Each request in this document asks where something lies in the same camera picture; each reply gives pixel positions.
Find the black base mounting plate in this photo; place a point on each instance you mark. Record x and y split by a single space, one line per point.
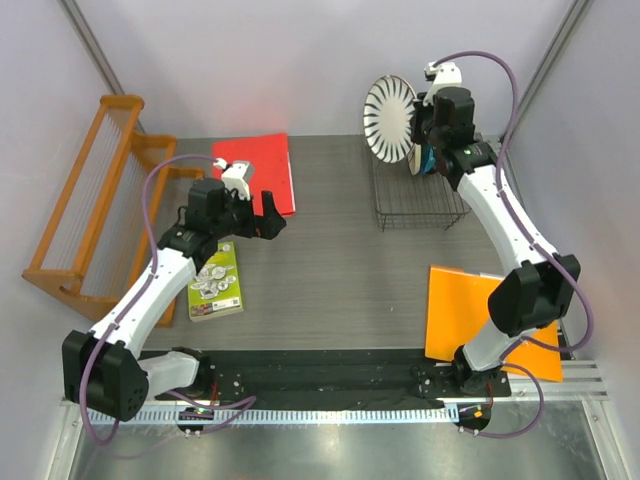
335 380

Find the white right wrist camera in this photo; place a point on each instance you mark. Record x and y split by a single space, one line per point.
444 75

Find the white blue striped plate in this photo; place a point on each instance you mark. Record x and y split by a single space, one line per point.
387 113

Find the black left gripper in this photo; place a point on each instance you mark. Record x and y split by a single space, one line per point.
266 226

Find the green booklet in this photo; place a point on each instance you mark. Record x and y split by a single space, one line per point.
215 291

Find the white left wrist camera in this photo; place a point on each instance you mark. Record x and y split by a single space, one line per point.
235 176

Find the red folder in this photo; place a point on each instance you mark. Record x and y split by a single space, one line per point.
269 156

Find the blue polka dot plate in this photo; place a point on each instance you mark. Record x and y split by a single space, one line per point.
427 159

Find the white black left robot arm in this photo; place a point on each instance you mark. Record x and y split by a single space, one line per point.
103 369

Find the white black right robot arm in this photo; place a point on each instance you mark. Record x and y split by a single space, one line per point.
538 285

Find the orange folder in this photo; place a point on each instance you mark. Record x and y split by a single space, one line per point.
457 309

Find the orange wooden rack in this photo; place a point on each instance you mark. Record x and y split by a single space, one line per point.
94 245

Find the black wire dish rack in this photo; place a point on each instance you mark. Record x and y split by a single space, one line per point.
401 200

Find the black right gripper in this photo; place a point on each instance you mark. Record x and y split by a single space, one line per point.
419 111

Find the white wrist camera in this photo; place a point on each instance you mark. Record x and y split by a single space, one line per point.
235 176
444 75

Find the cream plate with twig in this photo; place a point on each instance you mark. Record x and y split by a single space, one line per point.
414 160

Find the white slotted cable duct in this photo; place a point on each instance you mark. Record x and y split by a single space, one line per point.
182 415

